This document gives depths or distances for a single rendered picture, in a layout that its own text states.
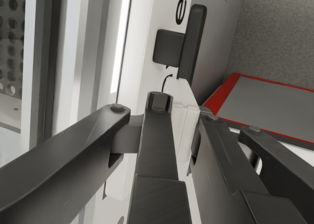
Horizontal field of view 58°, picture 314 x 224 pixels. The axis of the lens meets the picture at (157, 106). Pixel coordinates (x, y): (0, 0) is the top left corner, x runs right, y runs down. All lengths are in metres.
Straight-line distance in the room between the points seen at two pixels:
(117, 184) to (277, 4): 0.97
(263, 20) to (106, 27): 0.97
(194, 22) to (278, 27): 0.92
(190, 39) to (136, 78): 0.05
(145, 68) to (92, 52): 0.06
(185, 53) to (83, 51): 0.09
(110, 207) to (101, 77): 0.15
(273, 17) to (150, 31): 0.93
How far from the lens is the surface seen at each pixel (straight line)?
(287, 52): 1.14
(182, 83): 0.19
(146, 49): 0.23
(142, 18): 0.22
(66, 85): 0.18
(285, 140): 0.41
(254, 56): 1.14
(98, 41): 0.20
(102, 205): 0.29
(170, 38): 0.23
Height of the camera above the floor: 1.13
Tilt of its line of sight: 66 degrees down
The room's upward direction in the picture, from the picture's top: 122 degrees counter-clockwise
